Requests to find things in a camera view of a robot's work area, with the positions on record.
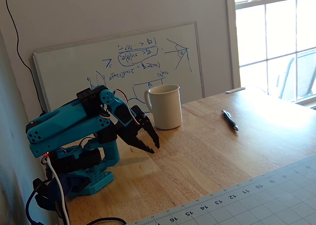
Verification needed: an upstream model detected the black pen with silver tip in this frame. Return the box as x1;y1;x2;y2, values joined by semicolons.
221;109;239;132

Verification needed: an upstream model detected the cream ceramic mug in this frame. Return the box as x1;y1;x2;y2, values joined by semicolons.
144;84;183;131

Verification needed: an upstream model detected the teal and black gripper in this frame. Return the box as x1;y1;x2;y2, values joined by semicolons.
108;100;161;154

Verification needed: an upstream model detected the dark blue clamp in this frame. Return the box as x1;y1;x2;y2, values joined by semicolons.
33;173;91;211

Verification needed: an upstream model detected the teal robot base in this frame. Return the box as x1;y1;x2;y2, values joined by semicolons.
41;145;116;199

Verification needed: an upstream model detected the white cable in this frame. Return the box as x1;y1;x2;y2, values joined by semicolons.
46;157;71;225

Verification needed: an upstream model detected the white red servo wire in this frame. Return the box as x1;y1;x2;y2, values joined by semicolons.
114;88;140;127

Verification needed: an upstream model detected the grey cutting mat with ruler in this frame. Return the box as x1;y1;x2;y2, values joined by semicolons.
128;153;316;225

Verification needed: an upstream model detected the thin black wall cable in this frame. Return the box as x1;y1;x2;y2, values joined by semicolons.
4;0;48;115

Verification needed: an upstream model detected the patio chair outside window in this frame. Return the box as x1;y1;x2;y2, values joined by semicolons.
276;48;316;102

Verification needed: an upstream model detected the whiteboard with blue writing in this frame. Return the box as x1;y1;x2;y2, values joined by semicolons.
33;21;205;113

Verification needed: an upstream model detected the black cable loop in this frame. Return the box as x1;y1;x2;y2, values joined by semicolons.
85;217;128;225

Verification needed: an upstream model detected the small white strip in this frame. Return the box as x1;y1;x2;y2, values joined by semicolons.
225;87;246;94

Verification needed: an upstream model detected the white window frame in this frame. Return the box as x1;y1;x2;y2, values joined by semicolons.
224;0;316;110

